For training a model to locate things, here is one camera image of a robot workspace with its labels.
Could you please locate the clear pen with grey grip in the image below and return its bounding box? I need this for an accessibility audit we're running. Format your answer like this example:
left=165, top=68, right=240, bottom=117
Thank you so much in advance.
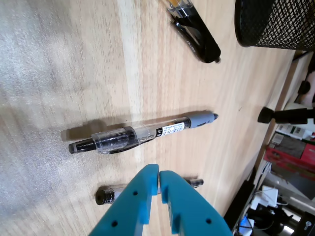
left=68, top=112, right=220, bottom=155

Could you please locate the black mesh pen holder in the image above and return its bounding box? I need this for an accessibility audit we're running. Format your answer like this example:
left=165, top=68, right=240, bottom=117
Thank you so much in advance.
left=233, top=0, right=315, bottom=52

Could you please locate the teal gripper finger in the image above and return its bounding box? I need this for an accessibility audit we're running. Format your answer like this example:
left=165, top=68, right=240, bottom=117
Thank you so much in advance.
left=88, top=164, right=160, bottom=236
left=159, top=171, right=233, bottom=236

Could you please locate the white green printed box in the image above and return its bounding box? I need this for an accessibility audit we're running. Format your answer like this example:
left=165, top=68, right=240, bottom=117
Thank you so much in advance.
left=275, top=122, right=314, bottom=141

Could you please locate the black tripod leg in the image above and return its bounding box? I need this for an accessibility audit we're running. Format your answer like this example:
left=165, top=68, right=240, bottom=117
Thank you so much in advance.
left=257, top=106, right=315, bottom=125

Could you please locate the white power adapter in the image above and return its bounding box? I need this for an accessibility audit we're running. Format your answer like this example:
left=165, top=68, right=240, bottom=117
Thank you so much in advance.
left=251, top=185, right=280, bottom=209

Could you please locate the clear pen with black cap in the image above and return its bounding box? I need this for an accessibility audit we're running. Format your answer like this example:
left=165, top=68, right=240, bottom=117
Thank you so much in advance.
left=95, top=177, right=204, bottom=206

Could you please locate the black clip retractable pen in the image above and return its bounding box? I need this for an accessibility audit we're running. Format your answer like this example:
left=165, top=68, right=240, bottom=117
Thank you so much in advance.
left=159, top=0, right=221, bottom=65

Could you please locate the red cardboard box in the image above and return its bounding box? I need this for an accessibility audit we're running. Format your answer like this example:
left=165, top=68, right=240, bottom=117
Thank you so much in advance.
left=263, top=134, right=315, bottom=178

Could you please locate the black box with white logo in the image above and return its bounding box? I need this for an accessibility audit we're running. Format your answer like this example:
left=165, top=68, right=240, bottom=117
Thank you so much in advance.
left=295, top=211, right=315, bottom=236

